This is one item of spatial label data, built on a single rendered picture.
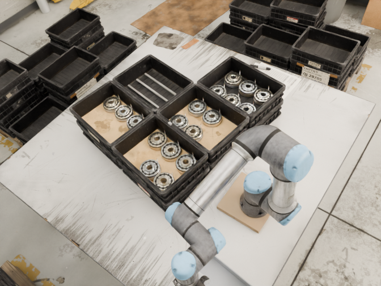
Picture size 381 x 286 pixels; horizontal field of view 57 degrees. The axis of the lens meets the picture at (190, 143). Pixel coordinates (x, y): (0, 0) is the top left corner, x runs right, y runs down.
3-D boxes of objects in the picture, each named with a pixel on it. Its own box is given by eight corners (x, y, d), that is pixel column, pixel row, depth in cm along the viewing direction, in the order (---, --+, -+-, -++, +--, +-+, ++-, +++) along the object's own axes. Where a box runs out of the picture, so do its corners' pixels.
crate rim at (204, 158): (210, 156, 168) (209, 154, 166) (163, 198, 157) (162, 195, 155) (155, 116, 187) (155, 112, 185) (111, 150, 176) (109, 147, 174)
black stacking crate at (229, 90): (284, 101, 197) (286, 86, 188) (250, 131, 186) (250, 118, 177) (231, 70, 216) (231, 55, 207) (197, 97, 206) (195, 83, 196)
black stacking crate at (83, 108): (158, 127, 195) (154, 113, 186) (116, 160, 184) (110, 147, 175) (116, 94, 214) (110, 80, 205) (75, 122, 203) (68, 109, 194)
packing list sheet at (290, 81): (303, 77, 222) (303, 76, 222) (286, 100, 212) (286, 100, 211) (257, 61, 236) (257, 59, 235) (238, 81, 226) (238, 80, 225)
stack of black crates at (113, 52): (122, 60, 338) (112, 30, 311) (145, 70, 326) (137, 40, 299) (92, 85, 321) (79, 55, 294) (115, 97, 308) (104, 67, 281)
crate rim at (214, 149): (250, 120, 178) (250, 117, 177) (210, 156, 168) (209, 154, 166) (195, 85, 198) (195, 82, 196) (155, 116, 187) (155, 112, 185)
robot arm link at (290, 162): (275, 192, 161) (282, 122, 116) (302, 213, 153) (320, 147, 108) (258, 210, 158) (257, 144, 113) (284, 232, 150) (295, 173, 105)
